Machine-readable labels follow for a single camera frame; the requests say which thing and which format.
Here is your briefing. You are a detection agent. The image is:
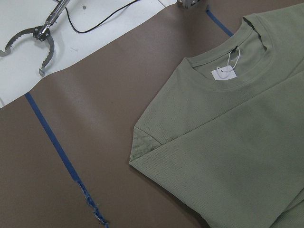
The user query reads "black cable on table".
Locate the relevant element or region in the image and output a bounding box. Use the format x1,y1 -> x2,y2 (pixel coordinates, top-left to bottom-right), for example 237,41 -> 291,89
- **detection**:
65,0 -> 140,33

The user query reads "white paper price tag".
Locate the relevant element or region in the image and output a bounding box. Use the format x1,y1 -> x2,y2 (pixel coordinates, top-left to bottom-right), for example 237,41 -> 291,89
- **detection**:
211,65 -> 237,81

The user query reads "olive green long-sleeve shirt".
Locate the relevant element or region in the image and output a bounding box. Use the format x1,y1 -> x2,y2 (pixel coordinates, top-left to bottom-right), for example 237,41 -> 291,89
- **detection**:
129,4 -> 304,228

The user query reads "grey aluminium frame post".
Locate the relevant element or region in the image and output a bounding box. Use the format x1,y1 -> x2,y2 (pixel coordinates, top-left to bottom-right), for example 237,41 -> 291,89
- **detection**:
177,0 -> 200,9

